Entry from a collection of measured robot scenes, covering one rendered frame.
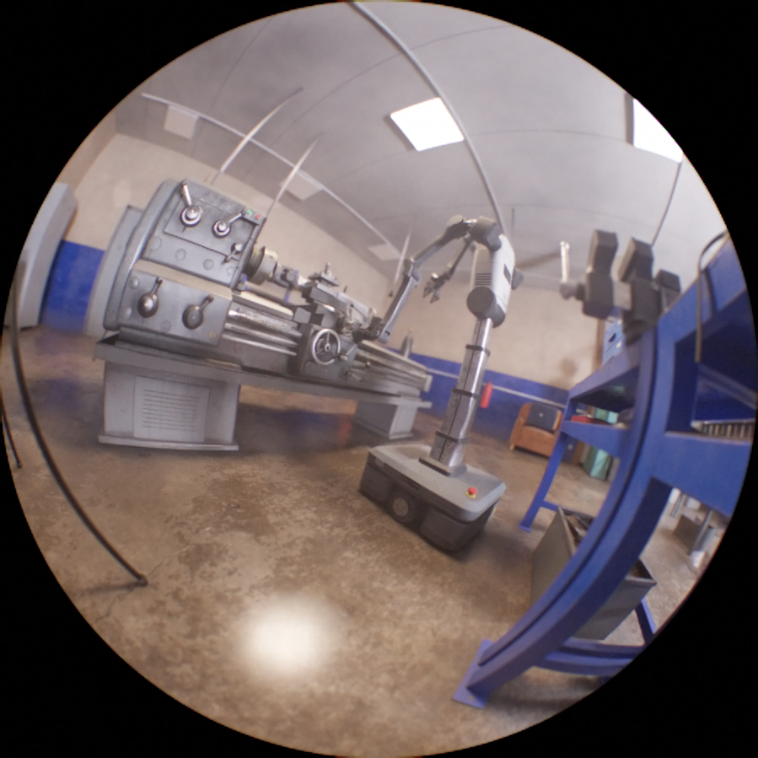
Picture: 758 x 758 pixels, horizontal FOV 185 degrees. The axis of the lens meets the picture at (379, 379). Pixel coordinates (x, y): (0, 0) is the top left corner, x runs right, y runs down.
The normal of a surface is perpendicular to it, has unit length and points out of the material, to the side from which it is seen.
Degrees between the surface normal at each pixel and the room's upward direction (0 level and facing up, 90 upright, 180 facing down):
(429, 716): 0
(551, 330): 90
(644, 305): 88
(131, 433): 90
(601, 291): 90
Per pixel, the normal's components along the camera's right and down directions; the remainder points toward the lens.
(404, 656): 0.28, -0.96
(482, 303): -0.70, -0.18
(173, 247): 0.76, 0.24
